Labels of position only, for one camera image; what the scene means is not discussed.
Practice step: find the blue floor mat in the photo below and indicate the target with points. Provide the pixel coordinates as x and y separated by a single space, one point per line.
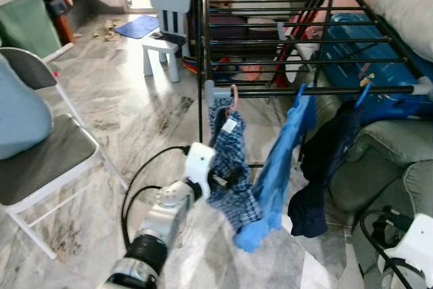
137 26

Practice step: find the purple bag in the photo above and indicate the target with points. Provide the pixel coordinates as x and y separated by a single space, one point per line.
226 26

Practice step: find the green mesh bin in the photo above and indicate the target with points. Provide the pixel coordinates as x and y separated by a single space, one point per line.
27 25

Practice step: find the pink plastic hanger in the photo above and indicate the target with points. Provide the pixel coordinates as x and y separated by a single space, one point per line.
233 96

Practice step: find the black metal drying rack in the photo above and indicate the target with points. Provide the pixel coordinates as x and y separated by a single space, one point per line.
270 90

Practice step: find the blue suitcase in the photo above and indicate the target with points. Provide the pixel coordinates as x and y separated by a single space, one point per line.
358 52

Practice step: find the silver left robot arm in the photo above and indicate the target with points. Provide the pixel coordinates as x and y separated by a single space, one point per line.
166 214

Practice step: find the beige pillow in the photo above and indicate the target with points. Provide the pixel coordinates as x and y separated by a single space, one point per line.
406 8

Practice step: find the grey green sofa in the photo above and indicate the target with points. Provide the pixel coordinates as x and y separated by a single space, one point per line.
385 153

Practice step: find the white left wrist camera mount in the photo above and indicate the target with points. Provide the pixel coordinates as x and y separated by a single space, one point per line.
199 160

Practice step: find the navy blue garment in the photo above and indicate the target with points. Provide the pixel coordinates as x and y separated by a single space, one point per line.
325 153

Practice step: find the beige slippers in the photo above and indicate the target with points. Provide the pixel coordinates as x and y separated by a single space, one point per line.
107 30

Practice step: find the blue plaid garment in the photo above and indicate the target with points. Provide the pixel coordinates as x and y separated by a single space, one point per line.
230 140

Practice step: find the grey folding chair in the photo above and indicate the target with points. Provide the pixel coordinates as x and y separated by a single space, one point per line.
47 160

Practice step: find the light blue shirt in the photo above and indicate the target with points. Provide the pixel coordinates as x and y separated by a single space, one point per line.
281 160

